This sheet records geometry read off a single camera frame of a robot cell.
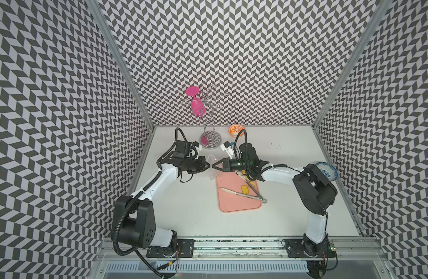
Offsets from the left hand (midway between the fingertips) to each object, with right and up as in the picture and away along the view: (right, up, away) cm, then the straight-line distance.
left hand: (209, 166), depth 84 cm
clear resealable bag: (+1, +3, -1) cm, 4 cm away
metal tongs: (+25, -16, 0) cm, 29 cm away
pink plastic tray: (+24, -12, +6) cm, 28 cm away
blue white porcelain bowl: (+66, -4, +9) cm, 67 cm away
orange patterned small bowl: (+14, +20, +32) cm, 40 cm away
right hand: (+2, 0, -2) cm, 3 cm away
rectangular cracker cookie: (+18, -13, +5) cm, 23 cm away
